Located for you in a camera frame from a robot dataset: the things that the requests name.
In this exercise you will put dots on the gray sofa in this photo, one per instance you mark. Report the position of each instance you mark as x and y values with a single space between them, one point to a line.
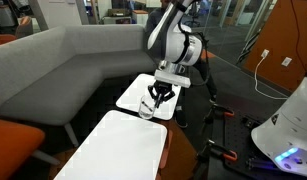
59 73

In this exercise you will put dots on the silver wrist camera bar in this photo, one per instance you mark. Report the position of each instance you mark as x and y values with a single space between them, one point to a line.
173 78

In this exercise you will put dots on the black office chair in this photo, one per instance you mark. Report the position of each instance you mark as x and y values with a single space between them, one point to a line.
193 16

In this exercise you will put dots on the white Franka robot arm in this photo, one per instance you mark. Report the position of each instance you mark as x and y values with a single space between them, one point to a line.
173 43

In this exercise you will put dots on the clear glass cup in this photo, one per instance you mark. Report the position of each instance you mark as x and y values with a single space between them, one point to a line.
146 108

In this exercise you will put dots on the orange and black clamp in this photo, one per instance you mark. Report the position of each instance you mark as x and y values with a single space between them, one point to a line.
223 112
221 152

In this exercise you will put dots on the orange and beige corner sofa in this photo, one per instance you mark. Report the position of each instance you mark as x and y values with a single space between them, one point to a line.
13 146

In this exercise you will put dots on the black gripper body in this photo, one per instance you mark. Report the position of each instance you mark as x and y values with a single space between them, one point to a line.
163 88

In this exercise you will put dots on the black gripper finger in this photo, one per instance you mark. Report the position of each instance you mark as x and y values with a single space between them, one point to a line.
166 97
155 99

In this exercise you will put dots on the white table with orange frame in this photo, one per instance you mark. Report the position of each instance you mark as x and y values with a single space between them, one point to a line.
116 146
136 96

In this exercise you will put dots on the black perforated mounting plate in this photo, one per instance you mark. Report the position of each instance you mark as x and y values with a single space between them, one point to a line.
239 133

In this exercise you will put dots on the white wall outlet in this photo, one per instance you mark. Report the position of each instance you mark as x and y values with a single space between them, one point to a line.
265 53
286 61

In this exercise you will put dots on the person in dark clothes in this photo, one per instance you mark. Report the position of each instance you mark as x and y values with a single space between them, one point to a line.
206 75

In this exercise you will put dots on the black tripod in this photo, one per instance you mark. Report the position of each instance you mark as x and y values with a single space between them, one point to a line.
249 46

